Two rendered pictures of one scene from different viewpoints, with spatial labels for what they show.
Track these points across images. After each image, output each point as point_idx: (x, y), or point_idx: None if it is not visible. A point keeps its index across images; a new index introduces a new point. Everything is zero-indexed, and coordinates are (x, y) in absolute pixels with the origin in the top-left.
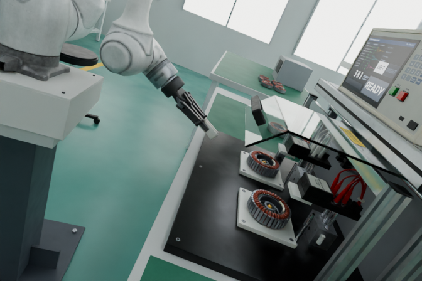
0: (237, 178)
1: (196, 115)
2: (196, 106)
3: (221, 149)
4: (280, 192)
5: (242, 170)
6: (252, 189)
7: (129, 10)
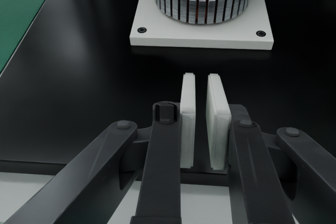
0: (304, 55)
1: (327, 164)
2: (167, 179)
3: (153, 98)
4: None
5: (270, 38)
6: (318, 26)
7: None
